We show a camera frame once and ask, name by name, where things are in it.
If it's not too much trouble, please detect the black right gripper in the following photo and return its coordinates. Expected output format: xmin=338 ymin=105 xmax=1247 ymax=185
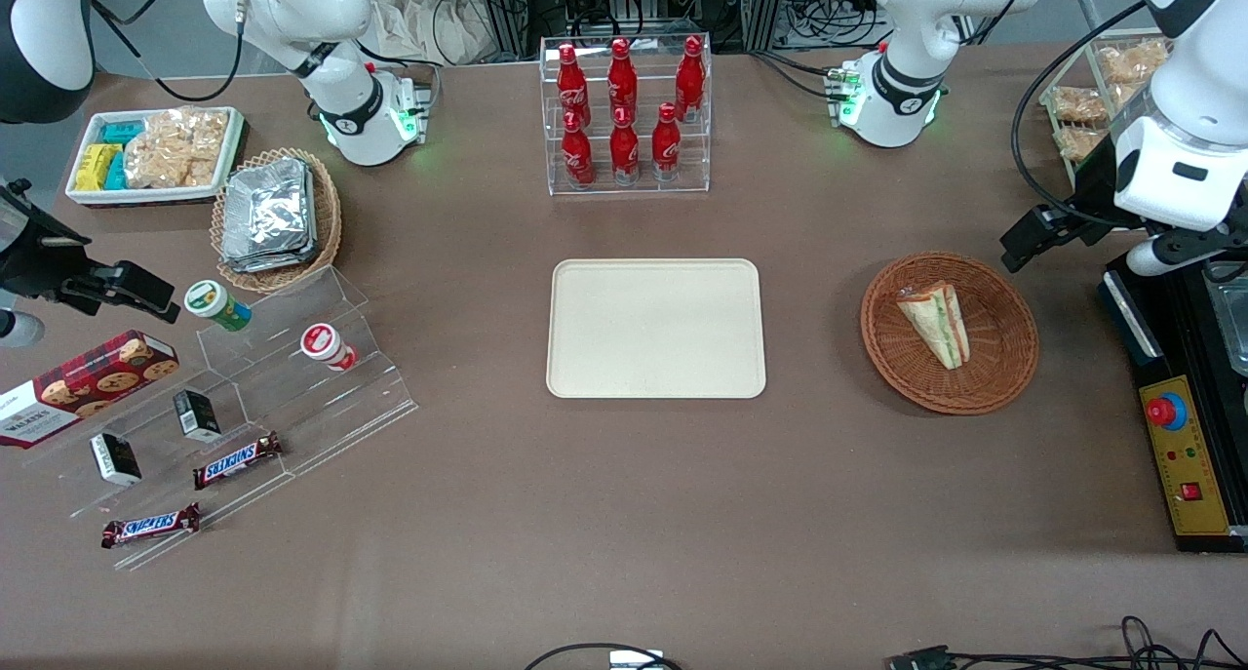
xmin=0 ymin=177 xmax=182 ymax=324

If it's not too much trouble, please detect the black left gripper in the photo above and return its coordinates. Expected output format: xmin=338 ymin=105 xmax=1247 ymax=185
xmin=999 ymin=139 xmax=1153 ymax=274

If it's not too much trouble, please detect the plastic-wrapped triangle sandwich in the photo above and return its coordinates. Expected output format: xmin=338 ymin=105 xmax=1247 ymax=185
xmin=895 ymin=281 xmax=972 ymax=371

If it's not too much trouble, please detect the white rectangular snack tray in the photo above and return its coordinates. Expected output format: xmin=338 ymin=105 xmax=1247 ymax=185
xmin=65 ymin=106 xmax=247 ymax=209

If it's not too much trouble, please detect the brown wicker round basket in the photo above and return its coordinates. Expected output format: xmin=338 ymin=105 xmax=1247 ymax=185
xmin=860 ymin=251 xmax=1040 ymax=415

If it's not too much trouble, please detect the wicker basket with foil pouches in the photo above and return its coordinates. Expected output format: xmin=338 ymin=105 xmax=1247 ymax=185
xmin=211 ymin=147 xmax=343 ymax=295

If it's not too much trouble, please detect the cream plastic tray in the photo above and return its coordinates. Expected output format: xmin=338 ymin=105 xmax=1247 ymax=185
xmin=546 ymin=257 xmax=767 ymax=400

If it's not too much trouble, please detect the red tartan cookie box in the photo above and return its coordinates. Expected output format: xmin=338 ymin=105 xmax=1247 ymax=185
xmin=0 ymin=330 xmax=181 ymax=450

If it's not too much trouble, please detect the clear bag of pastry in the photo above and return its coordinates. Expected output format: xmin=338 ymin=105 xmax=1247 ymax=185
xmin=1053 ymin=124 xmax=1110 ymax=163
xmin=1096 ymin=40 xmax=1171 ymax=88
xmin=1048 ymin=85 xmax=1114 ymax=126

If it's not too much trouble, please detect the green-lidded snack cup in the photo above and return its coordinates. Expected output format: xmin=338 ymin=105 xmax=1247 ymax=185
xmin=184 ymin=280 xmax=253 ymax=333

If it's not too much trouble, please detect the yellow snack pack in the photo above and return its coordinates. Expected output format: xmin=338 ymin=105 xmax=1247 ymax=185
xmin=75 ymin=143 xmax=123 ymax=192

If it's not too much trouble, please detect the small black box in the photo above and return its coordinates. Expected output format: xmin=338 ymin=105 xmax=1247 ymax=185
xmin=173 ymin=388 xmax=223 ymax=444
xmin=90 ymin=432 xmax=143 ymax=487

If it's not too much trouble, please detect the clear bag of crackers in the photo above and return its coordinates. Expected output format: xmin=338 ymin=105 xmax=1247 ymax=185
xmin=122 ymin=107 xmax=231 ymax=190

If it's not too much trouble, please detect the silver foil pouch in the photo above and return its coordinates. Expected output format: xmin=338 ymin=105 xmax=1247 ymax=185
xmin=224 ymin=157 xmax=316 ymax=252
xmin=220 ymin=231 xmax=320 ymax=275

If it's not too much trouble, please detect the clear plastic container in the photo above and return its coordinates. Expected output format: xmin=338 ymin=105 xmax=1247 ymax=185
xmin=1205 ymin=263 xmax=1248 ymax=378

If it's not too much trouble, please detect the brown Snickers bar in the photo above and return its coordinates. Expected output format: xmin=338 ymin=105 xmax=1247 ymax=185
xmin=101 ymin=502 xmax=202 ymax=550
xmin=192 ymin=432 xmax=284 ymax=491

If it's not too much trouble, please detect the red-lidded snack cup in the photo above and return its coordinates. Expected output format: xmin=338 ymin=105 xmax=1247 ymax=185
xmin=300 ymin=323 xmax=359 ymax=373

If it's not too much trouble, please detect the clear acrylic stepped display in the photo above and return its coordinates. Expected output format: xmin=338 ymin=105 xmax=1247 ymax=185
xmin=19 ymin=265 xmax=420 ymax=572

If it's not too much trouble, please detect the black control box yellow panel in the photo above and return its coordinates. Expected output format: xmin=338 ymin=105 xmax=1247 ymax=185
xmin=1100 ymin=254 xmax=1248 ymax=554

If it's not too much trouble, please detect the red cola bottle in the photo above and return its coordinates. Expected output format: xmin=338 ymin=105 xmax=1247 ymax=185
xmin=561 ymin=111 xmax=597 ymax=189
xmin=674 ymin=35 xmax=707 ymax=123
xmin=606 ymin=38 xmax=640 ymax=125
xmin=556 ymin=43 xmax=592 ymax=131
xmin=650 ymin=102 xmax=683 ymax=182
xmin=608 ymin=107 xmax=643 ymax=186

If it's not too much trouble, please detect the clear acrylic bottle rack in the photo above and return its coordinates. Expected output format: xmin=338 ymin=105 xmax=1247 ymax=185
xmin=539 ymin=33 xmax=714 ymax=197

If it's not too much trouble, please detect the beige crumpled cloth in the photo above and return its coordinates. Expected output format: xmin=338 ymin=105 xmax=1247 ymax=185
xmin=366 ymin=0 xmax=510 ymax=67

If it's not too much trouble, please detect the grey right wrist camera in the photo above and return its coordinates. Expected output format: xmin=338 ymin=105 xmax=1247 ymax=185
xmin=0 ymin=308 xmax=46 ymax=350

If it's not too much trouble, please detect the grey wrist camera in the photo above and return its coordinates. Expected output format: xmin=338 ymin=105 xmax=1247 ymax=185
xmin=0 ymin=308 xmax=46 ymax=350
xmin=1126 ymin=227 xmax=1248 ymax=279

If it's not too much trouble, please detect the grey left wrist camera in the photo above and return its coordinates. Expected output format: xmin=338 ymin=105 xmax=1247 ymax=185
xmin=1126 ymin=227 xmax=1248 ymax=279

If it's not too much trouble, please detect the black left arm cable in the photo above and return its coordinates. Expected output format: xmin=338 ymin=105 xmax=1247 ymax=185
xmin=1011 ymin=0 xmax=1151 ymax=230

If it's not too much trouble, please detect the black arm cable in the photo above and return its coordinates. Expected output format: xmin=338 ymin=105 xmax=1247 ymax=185
xmin=1011 ymin=0 xmax=1151 ymax=230
xmin=83 ymin=0 xmax=247 ymax=103

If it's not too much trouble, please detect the metal wire basket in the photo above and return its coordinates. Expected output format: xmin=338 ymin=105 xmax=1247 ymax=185
xmin=1038 ymin=28 xmax=1177 ymax=191

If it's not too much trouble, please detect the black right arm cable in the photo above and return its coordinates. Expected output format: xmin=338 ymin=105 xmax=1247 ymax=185
xmin=83 ymin=0 xmax=247 ymax=103

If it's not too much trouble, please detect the black cable bundle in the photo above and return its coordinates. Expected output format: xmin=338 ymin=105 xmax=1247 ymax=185
xmin=751 ymin=0 xmax=886 ymax=100

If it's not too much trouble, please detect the aluminium frame post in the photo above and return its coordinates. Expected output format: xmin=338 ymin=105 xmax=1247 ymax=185
xmin=741 ymin=0 xmax=792 ymax=53
xmin=473 ymin=0 xmax=533 ymax=62

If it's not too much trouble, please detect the black thin cable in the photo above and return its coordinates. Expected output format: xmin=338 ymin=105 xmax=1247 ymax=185
xmin=946 ymin=615 xmax=1248 ymax=670

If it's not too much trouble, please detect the black cable connector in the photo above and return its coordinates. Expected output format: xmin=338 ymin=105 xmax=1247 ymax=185
xmin=885 ymin=645 xmax=953 ymax=670

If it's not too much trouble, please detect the black looped cable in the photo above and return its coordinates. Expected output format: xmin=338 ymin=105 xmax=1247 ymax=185
xmin=524 ymin=643 xmax=685 ymax=670

